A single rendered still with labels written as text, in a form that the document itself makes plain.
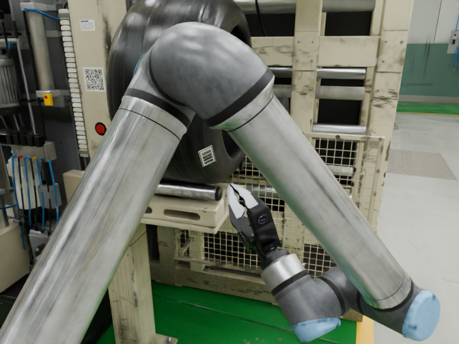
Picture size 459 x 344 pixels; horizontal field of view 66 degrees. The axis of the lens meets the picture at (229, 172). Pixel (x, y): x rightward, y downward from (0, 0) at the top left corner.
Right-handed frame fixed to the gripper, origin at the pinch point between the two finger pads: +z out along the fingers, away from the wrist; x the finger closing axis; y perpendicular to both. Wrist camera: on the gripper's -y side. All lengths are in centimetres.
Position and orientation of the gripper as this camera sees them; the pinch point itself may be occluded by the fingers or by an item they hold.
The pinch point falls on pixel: (232, 187)
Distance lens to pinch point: 84.2
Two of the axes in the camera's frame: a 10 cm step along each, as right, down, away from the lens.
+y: 0.2, 4.7, 8.8
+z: -4.9, -7.7, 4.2
